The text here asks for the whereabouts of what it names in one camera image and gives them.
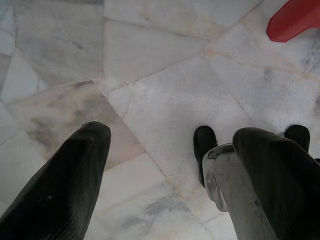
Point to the red plastic stool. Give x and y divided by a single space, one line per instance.
292 22

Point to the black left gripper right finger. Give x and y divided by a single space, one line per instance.
287 190

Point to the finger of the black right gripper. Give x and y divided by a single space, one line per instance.
298 136
203 140

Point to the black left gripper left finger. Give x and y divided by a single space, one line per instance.
55 190

